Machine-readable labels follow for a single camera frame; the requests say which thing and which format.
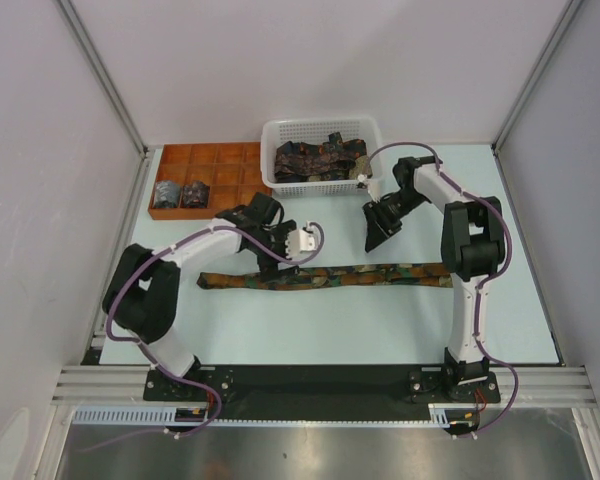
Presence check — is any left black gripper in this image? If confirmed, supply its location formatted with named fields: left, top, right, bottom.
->
left=248, top=221, right=299, bottom=284

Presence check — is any dark patterned tie in basket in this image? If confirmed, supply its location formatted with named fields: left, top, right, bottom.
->
left=274, top=132, right=367, bottom=183

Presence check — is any orange green patterned tie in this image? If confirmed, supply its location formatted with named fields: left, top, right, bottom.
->
left=196, top=263, right=452, bottom=291

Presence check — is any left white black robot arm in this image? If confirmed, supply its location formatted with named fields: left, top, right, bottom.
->
left=102, top=193, right=298, bottom=400

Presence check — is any white slotted cable duct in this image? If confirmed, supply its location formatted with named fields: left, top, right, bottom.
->
left=73, top=404, right=476, bottom=428

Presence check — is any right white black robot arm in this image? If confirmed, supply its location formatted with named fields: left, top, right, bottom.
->
left=363, top=156, right=506, bottom=401

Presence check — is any rolled grey tie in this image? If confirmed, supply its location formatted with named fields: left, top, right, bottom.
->
left=152, top=180, right=181, bottom=209

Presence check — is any olive gold tie in basket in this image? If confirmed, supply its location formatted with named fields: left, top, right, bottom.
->
left=349, top=155, right=373, bottom=180

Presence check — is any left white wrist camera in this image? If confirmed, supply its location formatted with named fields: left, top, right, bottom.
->
left=285, top=222, right=323, bottom=265

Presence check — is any dark red tie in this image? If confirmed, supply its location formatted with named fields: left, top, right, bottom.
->
left=181, top=180, right=210, bottom=208

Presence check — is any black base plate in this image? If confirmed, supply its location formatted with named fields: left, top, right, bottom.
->
left=144, top=363, right=501, bottom=422

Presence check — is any aluminium frame rail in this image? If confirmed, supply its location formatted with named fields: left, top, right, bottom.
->
left=53, top=0, right=148, bottom=157

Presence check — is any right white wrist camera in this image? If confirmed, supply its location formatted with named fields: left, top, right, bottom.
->
left=357, top=174, right=381, bottom=202

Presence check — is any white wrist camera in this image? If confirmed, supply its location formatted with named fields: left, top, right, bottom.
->
left=357, top=174, right=381, bottom=202
left=285, top=222, right=323, bottom=265

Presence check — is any white plastic basket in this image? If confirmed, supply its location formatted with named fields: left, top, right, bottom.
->
left=260, top=116, right=384, bottom=197

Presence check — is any orange compartment tray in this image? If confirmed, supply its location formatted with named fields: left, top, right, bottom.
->
left=148, top=142, right=272, bottom=221

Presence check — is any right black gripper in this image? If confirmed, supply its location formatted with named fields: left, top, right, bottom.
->
left=363, top=189, right=428, bottom=252

